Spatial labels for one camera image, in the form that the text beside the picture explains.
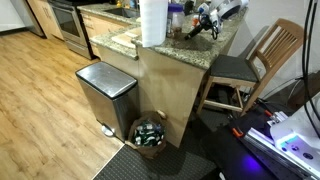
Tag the stainless steel oven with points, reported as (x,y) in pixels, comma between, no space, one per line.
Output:
(71,25)

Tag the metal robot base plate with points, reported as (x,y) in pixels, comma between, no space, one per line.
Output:
(266,146)

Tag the white orange-label pill bottle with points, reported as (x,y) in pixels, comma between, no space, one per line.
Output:
(195,20)

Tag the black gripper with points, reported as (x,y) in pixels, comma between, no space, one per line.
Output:
(208,20)

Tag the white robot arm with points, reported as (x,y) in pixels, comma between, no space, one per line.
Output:
(308,113)

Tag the stainless steel trash can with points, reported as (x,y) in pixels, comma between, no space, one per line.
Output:
(113,96)

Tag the clear jar purple lid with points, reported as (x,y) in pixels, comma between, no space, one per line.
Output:
(175,20)

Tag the white paper towel roll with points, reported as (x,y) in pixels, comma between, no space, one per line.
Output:
(153,15)

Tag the wooden chair grey cushion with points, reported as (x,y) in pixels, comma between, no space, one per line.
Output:
(250,76)

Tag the brown paper bag of cans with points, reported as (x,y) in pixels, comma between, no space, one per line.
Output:
(147,134)

